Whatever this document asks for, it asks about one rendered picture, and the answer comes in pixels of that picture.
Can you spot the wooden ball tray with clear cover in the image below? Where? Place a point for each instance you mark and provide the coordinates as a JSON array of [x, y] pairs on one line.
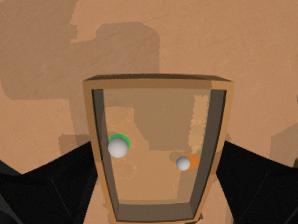
[[157, 140]]

